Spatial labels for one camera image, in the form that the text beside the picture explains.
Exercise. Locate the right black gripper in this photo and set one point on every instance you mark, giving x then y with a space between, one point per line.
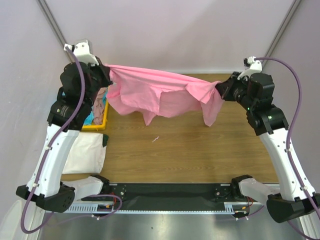
225 88

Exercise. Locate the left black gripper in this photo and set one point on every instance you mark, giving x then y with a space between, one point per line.
104 71

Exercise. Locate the pink t shirt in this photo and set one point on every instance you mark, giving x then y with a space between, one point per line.
160 93

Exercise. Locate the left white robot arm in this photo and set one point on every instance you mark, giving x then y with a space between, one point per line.
45 188

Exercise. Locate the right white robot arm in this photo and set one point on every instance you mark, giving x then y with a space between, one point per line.
295 197

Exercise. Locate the mauve t shirt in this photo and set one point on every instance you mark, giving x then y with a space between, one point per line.
99 106

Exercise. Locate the turquoise t shirt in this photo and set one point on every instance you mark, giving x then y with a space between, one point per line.
89 119

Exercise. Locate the yellow plastic bin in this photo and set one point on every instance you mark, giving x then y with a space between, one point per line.
99 127

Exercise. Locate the dark green folded shirt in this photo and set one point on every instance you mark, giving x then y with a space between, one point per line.
105 139

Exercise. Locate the folded white t shirt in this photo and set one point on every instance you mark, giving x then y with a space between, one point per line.
87 154

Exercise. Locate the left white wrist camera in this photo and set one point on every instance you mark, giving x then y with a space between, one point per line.
82 50

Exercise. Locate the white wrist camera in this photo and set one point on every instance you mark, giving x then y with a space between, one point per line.
252 66
82 50

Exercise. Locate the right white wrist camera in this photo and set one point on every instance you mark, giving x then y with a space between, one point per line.
252 66

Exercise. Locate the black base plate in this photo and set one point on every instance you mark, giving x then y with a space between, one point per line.
198 193

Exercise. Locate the grey slotted cable duct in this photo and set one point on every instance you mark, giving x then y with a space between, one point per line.
220 208

